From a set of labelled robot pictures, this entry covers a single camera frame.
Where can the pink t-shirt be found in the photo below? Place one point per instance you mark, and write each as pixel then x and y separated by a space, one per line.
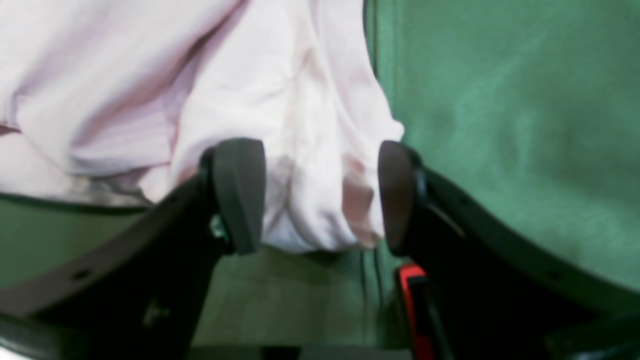
pixel 112 102

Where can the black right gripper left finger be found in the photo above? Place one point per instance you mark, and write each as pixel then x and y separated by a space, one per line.
pixel 139 295

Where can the red table clamp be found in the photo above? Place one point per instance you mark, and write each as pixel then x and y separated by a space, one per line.
pixel 411 286

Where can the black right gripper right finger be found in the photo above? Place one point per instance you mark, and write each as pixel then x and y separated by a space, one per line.
pixel 492 294

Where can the green table cloth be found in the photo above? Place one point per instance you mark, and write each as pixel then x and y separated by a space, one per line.
pixel 532 106

